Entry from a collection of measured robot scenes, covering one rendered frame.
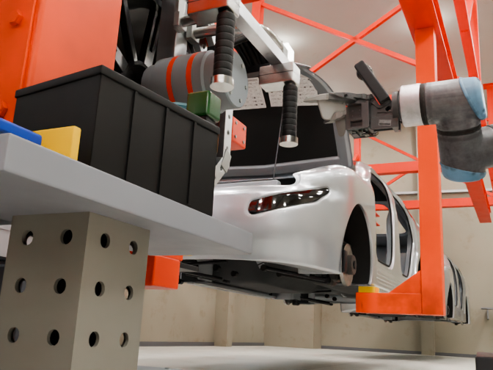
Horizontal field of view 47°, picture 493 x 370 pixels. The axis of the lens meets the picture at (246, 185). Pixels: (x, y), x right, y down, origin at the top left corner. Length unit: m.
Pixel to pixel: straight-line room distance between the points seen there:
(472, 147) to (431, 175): 3.63
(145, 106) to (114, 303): 0.21
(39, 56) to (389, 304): 4.21
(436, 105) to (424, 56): 4.05
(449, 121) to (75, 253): 0.89
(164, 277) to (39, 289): 0.65
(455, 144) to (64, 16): 0.81
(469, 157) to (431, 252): 3.52
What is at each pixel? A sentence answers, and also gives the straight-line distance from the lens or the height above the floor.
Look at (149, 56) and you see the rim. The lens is 1.45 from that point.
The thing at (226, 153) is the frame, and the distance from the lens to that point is 1.50.
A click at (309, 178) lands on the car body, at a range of 4.00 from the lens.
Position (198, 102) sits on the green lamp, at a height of 0.64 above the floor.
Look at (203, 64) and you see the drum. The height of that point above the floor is 0.86.
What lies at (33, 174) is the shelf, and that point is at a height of 0.42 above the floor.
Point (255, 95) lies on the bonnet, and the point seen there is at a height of 2.25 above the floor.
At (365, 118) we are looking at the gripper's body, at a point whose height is 0.78.
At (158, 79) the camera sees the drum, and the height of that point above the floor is 0.84.
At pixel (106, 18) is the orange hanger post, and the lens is 0.94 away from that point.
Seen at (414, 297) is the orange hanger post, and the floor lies 0.65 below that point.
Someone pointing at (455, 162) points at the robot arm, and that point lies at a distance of 1.29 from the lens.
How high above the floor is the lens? 0.32
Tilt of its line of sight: 14 degrees up
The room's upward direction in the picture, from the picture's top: 3 degrees clockwise
